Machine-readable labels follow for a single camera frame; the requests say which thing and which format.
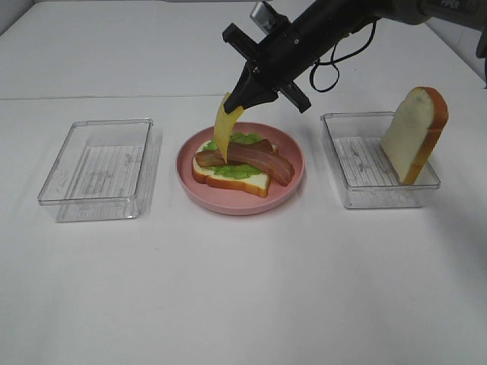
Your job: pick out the green lettuce leaf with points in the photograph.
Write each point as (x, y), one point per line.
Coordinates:
(239, 170)

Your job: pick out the pink round plate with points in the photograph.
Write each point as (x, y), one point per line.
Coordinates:
(235, 202)

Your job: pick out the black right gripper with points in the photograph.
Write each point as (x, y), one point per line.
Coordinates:
(279, 58)

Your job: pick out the bacon strip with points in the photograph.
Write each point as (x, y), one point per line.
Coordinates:
(270, 162)
(208, 154)

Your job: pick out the bread slice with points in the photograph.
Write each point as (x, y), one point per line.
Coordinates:
(414, 131)
(256, 184)

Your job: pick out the left clear plastic container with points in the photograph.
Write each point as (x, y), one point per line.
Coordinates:
(103, 171)

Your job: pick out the yellow cheese slice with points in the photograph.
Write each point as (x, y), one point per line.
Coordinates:
(224, 123)

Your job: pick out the clear plastic container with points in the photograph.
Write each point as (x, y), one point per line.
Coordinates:
(364, 178)
(103, 171)

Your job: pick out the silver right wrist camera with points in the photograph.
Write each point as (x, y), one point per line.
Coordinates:
(265, 17)

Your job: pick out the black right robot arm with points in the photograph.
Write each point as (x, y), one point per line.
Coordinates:
(470, 14)

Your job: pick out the right clear plastic container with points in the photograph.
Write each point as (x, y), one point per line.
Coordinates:
(364, 178)

